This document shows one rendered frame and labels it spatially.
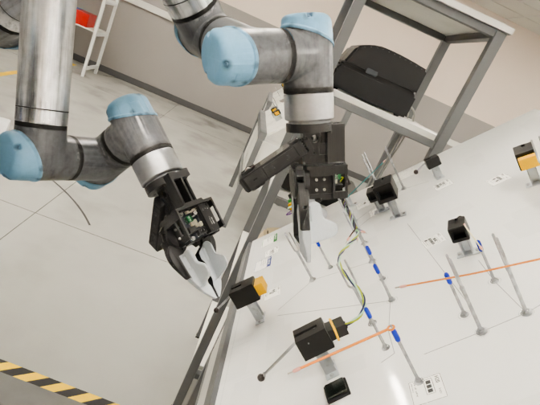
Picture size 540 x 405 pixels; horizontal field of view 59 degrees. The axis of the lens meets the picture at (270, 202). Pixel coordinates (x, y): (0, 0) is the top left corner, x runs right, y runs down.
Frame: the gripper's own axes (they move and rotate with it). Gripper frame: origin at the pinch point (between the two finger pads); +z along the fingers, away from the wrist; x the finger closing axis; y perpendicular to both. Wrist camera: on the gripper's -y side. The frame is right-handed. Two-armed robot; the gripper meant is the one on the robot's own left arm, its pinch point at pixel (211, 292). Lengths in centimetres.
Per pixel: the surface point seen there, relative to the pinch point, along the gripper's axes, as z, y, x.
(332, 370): 21.4, 3.8, 12.2
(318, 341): 15.4, 6.5, 10.2
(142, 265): -32, -209, 85
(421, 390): 26.4, 20.4, 12.0
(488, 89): -82, -263, 788
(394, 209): 3, -9, 66
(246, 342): 13.8, -24.3, 16.2
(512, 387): 28.8, 32.1, 15.0
